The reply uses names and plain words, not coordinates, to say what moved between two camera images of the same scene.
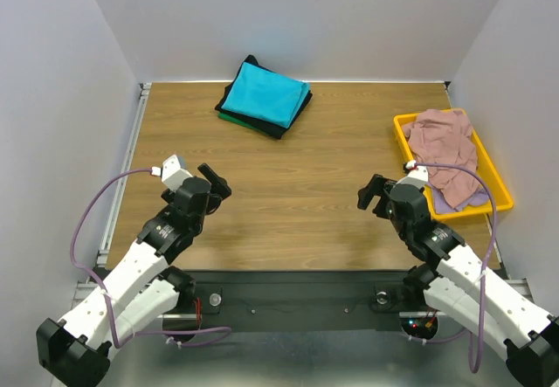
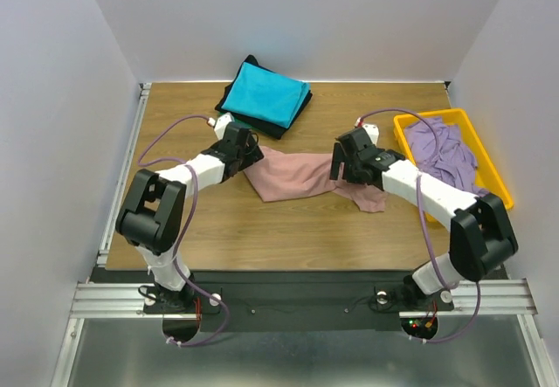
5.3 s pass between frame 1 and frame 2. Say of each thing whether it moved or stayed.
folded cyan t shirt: stayed
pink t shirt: moved
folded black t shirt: stayed
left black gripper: moved
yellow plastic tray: stayed
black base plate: stayed
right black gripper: moved
